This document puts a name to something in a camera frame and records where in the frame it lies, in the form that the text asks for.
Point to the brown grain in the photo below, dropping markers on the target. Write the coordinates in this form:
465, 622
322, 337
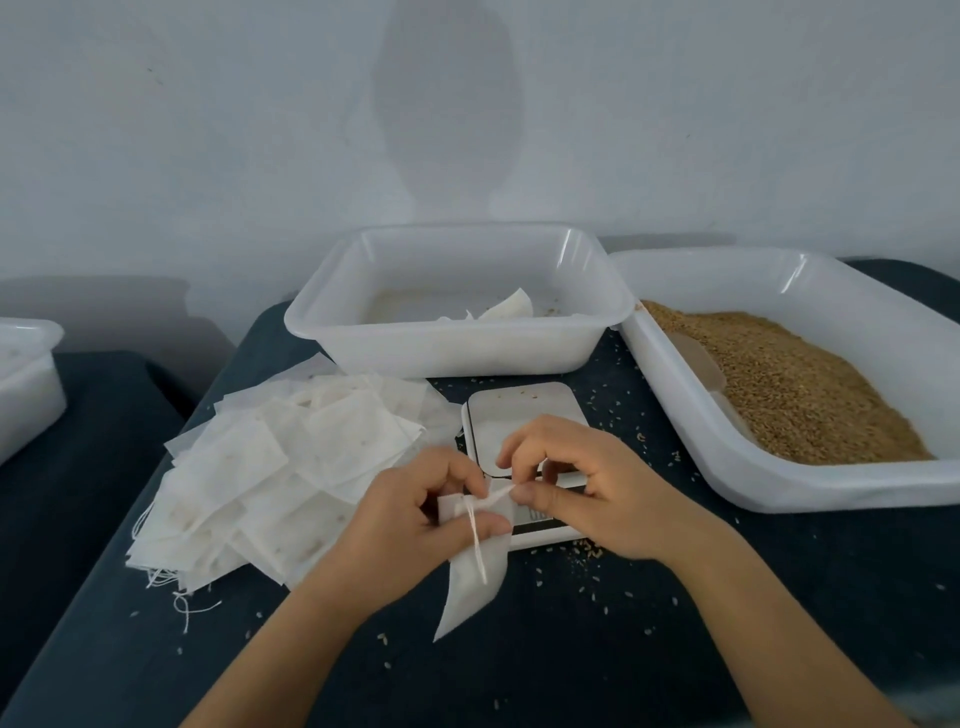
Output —
810, 383

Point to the clear plastic scoop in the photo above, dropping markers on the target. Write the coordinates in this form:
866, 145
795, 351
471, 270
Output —
705, 375

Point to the white tray of grain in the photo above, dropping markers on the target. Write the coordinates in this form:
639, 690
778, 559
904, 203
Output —
720, 465

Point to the white mesh bag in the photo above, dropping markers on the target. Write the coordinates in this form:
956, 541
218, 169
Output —
468, 585
456, 317

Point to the white plastic tub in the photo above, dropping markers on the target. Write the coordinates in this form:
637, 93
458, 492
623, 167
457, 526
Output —
435, 353

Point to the dark blue tablecloth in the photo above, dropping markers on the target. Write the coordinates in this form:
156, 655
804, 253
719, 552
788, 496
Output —
75, 510
600, 645

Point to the person's right forearm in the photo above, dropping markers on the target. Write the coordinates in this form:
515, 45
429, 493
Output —
780, 645

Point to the white digital kitchen scale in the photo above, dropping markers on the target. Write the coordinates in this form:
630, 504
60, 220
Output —
518, 413

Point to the person's right hand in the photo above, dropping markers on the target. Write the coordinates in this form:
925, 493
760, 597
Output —
615, 488

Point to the pile of white bags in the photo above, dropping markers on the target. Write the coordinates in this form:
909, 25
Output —
285, 465

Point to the person's left hand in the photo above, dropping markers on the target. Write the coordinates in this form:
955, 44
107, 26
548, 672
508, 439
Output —
390, 533

